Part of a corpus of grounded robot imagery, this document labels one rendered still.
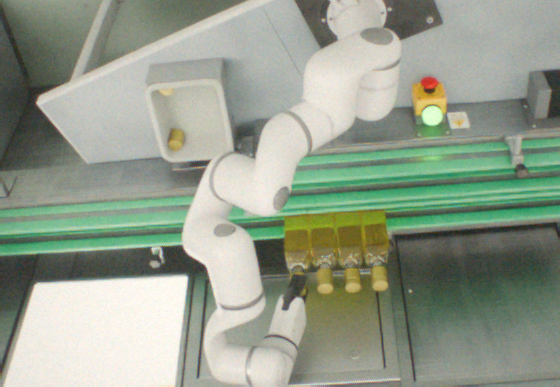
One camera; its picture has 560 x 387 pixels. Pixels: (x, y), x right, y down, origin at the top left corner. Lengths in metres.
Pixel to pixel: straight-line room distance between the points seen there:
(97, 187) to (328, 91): 0.80
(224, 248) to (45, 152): 1.27
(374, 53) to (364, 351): 0.68
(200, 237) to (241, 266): 0.09
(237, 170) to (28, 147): 1.31
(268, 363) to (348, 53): 0.56
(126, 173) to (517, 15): 1.00
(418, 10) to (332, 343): 0.74
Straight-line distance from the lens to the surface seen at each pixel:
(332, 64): 1.21
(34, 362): 1.78
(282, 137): 1.18
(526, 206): 1.81
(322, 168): 1.63
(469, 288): 1.78
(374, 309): 1.69
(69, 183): 1.88
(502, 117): 1.75
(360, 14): 1.49
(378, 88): 1.30
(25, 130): 2.51
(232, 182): 1.21
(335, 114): 1.24
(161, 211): 1.75
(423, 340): 1.68
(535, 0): 1.67
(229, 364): 1.36
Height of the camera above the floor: 2.15
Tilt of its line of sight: 48 degrees down
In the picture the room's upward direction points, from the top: 180 degrees counter-clockwise
